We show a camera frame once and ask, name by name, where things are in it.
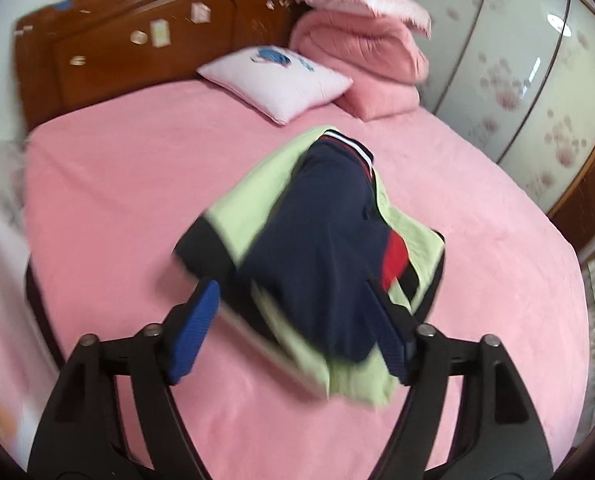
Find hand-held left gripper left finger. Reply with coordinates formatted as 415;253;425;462
26;277;221;480

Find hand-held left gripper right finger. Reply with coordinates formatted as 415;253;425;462
365;280;555;480

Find navy and red varsity jacket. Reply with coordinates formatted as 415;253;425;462
241;130;411;364

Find light green garment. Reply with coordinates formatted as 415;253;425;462
172;125;448;409

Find pink bed sheet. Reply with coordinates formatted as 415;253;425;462
22;79;595;480

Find pale cloth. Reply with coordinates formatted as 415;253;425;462
0;137;63;461

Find small white printed pillow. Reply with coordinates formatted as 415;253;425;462
196;45;354;126

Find wooden headboard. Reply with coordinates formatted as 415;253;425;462
14;0;314;134

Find folded pink quilt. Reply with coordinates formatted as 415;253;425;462
290;9;431;122

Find floral glass-door wardrobe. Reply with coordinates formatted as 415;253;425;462
400;0;595;254

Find pink pillow with lace trim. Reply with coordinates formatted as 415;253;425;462
297;0;433;39

